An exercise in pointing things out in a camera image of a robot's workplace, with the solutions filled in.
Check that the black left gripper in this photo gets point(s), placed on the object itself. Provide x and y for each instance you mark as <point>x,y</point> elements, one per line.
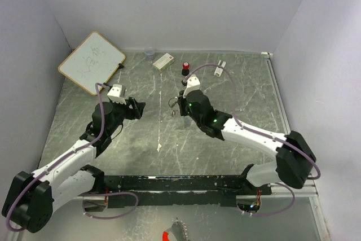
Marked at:
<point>138,107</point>

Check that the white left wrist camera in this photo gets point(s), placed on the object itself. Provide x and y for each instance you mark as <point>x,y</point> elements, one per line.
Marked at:
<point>116,94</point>

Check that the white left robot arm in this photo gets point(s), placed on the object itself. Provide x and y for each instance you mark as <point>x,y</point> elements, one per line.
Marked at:
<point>34,197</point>

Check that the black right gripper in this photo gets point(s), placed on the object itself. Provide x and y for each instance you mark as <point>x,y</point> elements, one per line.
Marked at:
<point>181,103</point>

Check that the clear plastic cup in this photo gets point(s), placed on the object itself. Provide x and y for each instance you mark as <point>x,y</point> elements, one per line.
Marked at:
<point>149,53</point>

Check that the white clip device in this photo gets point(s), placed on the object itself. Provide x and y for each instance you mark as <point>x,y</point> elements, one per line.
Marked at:
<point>219,69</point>

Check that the white and green small box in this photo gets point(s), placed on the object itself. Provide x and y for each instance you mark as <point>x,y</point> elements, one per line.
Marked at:
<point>163,62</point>

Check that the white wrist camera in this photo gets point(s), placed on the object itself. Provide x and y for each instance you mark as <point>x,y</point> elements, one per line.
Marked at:
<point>116,94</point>
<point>193,84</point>

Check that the large silver keyring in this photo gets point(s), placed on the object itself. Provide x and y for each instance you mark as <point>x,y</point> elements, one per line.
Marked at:
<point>173,102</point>

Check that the red and white tool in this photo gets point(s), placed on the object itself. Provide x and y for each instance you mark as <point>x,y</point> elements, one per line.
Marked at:
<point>172,233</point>

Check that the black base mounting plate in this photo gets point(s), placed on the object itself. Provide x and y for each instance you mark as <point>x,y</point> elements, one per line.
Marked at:
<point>177,190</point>

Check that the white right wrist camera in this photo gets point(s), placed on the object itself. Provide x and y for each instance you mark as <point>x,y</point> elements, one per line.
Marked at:
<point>193,84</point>

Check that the white corner bracket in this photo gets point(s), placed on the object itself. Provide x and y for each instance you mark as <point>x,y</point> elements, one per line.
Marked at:
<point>267,54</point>

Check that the small whiteboard with wooden frame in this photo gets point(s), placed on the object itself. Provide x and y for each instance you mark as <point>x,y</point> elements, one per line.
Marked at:
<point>95,60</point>

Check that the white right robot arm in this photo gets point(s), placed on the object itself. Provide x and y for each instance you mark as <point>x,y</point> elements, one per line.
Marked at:
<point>292,157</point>

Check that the bunch of silver keys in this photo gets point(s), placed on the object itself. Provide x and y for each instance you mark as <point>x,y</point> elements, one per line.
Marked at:
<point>174,109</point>

